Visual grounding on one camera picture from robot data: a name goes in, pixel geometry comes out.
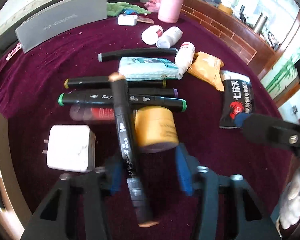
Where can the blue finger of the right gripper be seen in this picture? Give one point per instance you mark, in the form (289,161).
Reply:
(268,130)

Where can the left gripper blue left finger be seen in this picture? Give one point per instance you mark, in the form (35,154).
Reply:
(113,174)

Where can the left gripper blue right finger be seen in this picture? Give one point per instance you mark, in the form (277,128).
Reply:
(186,167)

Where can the black crab snack packet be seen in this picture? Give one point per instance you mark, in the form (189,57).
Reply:
(238,97)

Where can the large white charger plug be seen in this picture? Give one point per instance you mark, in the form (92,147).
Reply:
(71,148)

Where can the orange-capped black marker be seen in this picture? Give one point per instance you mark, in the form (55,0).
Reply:
(126,136)

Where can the red transparent packet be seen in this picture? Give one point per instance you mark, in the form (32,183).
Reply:
(91,114)

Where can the green-capped black marker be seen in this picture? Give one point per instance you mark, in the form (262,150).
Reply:
(136,101)

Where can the purple-capped black marker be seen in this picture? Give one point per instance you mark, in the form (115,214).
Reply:
(165,92)

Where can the yellow snack packet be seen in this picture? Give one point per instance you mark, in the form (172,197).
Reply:
(207,67)

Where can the yellow-capped black marker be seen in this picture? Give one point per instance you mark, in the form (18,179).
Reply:
(100,82)

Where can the teal tissue pack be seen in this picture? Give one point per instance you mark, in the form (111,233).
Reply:
(147,68)

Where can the white gloved right hand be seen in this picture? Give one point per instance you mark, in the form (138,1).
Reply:
(289,207)

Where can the wooden headboard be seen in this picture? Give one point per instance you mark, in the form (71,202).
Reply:
(248,45)

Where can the maroon bedspread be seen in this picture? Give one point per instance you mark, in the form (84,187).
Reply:
(30,84)

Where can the steel thermos on shelf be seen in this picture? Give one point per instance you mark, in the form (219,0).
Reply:
(259,25)

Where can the white spray bottle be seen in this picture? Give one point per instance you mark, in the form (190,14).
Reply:
(184,57)

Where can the grey-capped black marker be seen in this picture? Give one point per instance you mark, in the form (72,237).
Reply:
(138,52)

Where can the white pill bottle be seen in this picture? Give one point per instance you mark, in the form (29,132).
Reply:
(169,38)

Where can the white bottle red label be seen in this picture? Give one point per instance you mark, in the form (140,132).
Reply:
(151,34)

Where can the small white charger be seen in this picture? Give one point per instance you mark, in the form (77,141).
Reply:
(127,20)

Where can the pink wrapper strip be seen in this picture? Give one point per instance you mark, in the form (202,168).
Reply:
(145,20)

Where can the blue small object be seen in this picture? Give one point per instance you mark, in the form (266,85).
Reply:
(129,12)

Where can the pink thermos bottle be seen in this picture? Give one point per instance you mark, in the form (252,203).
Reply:
(169,10)

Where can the green cloth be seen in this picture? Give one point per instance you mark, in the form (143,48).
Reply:
(114,9)

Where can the grey shoe box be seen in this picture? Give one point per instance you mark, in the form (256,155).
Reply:
(58,18)

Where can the pink cloth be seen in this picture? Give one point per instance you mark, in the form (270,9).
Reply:
(153,5)

